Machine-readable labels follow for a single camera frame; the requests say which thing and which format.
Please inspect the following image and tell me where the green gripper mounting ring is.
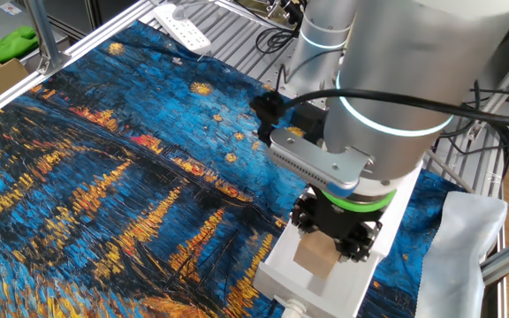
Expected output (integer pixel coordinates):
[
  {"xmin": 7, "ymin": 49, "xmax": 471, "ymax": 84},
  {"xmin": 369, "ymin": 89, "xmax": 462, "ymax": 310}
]
[{"xmin": 320, "ymin": 188, "xmax": 398, "ymax": 214}]

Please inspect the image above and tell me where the green cloth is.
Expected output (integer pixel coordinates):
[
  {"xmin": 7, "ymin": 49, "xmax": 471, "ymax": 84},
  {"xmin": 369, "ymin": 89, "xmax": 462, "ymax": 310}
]
[{"xmin": 0, "ymin": 6, "xmax": 39, "ymax": 83}]

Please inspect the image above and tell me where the coiled black cable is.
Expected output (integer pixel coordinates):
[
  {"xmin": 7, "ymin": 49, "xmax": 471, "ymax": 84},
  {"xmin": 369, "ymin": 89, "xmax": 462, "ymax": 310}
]
[{"xmin": 254, "ymin": 26, "xmax": 302, "ymax": 55}]

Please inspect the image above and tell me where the black foam block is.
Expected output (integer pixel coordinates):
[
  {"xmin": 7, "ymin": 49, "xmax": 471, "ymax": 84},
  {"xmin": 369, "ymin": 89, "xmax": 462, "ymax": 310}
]
[{"xmin": 292, "ymin": 102, "xmax": 330, "ymax": 145}]

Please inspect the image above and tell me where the large wooden cube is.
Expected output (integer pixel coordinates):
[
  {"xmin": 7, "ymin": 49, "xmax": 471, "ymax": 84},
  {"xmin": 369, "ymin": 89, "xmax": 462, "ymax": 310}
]
[{"xmin": 292, "ymin": 230, "xmax": 342, "ymax": 281}]

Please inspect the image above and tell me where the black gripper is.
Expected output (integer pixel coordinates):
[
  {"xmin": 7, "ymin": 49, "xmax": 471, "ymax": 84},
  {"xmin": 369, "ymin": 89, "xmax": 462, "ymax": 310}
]
[{"xmin": 290, "ymin": 187, "xmax": 386, "ymax": 264}]

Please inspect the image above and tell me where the perforated robot mounting plate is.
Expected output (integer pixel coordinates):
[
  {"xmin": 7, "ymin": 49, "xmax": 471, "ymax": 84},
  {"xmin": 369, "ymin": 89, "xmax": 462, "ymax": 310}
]
[{"xmin": 258, "ymin": 48, "xmax": 330, "ymax": 111}]

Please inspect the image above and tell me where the thin grey rod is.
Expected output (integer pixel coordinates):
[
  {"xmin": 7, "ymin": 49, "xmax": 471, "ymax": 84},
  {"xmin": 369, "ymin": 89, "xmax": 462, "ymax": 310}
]
[{"xmin": 424, "ymin": 149, "xmax": 476, "ymax": 194}]

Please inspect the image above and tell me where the pale grey translucent cloth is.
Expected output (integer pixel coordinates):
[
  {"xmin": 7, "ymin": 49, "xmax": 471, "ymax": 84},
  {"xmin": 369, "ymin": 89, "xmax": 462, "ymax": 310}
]
[{"xmin": 414, "ymin": 190, "xmax": 509, "ymax": 318}]

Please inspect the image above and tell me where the white drawer with knob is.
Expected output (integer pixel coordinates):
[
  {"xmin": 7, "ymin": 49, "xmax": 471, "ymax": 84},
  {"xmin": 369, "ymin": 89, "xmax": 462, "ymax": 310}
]
[{"xmin": 253, "ymin": 218, "xmax": 384, "ymax": 318}]

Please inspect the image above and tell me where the aluminium frame post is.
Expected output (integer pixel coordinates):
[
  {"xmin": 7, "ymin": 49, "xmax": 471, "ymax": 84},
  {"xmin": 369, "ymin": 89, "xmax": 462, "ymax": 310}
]
[
  {"xmin": 24, "ymin": 0, "xmax": 73, "ymax": 75},
  {"xmin": 464, "ymin": 39, "xmax": 509, "ymax": 142}
]

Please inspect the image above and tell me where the aluminium frame rail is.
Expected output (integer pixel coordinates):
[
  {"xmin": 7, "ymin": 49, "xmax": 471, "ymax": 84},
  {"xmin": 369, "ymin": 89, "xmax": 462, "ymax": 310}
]
[{"xmin": 0, "ymin": 0, "xmax": 158, "ymax": 130}]

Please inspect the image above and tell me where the black table cable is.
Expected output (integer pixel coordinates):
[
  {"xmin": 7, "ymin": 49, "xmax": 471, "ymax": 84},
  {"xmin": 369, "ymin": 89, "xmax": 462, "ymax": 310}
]
[{"xmin": 439, "ymin": 79, "xmax": 509, "ymax": 178}]

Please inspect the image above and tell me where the white power strip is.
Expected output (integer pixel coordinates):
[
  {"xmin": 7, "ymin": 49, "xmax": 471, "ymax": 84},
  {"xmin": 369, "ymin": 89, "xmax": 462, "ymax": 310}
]
[{"xmin": 152, "ymin": 3, "xmax": 214, "ymax": 55}]

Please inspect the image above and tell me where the starry night painting cloth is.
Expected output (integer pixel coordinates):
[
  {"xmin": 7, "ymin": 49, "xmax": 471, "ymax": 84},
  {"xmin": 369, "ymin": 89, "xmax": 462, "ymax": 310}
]
[{"xmin": 0, "ymin": 21, "xmax": 463, "ymax": 318}]

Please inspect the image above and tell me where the small printed card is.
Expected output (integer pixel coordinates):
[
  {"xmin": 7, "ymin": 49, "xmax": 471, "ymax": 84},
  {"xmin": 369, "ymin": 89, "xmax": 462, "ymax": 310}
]
[{"xmin": 0, "ymin": 1, "xmax": 22, "ymax": 17}]

